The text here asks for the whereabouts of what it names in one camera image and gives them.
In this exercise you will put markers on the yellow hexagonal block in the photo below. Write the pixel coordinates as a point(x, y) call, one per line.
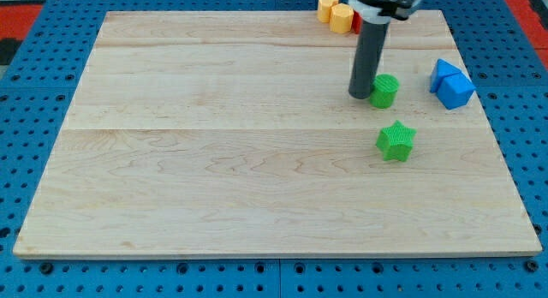
point(341, 18)

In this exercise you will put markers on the blue triangular prism block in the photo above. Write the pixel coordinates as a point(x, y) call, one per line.
point(441, 70)

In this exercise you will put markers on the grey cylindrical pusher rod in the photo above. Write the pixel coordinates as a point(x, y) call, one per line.
point(369, 48)

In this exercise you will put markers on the green cylinder block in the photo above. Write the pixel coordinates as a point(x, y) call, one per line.
point(385, 88)

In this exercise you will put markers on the light wooden board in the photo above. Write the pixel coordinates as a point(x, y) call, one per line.
point(231, 135)

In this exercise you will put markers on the green star block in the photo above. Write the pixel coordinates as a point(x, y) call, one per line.
point(396, 142)

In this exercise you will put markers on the yellow cylinder block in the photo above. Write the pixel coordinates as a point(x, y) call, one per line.
point(324, 9)

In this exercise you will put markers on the blue cube block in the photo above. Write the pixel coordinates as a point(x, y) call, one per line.
point(455, 91)

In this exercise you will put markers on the black white robot arm end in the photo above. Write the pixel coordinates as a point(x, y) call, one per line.
point(382, 11)

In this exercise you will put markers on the red block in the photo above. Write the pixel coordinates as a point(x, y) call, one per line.
point(356, 23)

